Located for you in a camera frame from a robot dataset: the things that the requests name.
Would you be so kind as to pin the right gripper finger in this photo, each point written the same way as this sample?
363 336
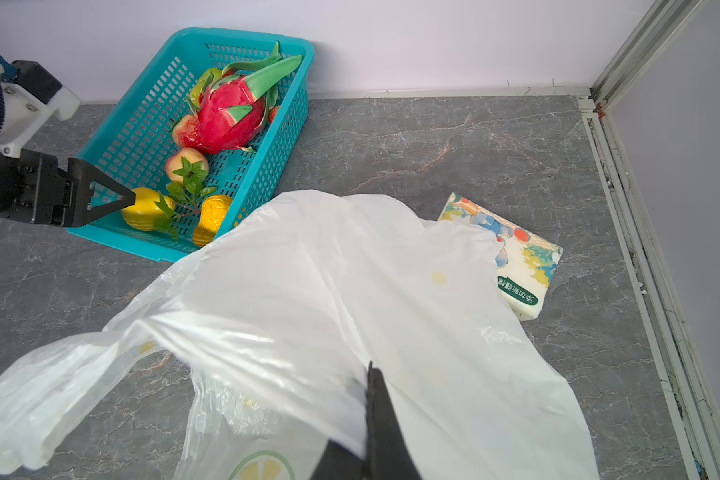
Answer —
387 456

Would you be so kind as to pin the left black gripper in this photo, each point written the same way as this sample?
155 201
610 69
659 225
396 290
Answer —
35 190

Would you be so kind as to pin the fake yellow lemon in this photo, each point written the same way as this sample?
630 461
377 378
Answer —
150 211

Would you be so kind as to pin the green leafy twig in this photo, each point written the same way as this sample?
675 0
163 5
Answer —
188 198

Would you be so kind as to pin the fake peach with leaves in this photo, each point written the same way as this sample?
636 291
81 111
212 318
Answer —
186 164

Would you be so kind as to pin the fake orange fruit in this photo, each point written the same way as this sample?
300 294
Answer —
213 212

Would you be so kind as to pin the white plastic bag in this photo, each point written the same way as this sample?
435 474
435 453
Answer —
278 321

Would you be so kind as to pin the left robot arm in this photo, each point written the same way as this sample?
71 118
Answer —
34 188

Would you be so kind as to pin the fake red peach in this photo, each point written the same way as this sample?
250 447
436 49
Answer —
185 132

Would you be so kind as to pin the fake green fruit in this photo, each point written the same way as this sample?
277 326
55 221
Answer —
206 79

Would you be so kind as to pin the fake red dragon fruit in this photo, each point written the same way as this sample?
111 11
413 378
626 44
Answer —
235 108

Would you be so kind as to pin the teal plastic basket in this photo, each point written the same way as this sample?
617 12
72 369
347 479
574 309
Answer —
134 142

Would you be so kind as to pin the small red fruit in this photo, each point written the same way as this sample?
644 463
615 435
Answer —
272 113

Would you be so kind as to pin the colourful tissue pack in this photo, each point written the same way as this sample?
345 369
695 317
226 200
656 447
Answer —
526 262

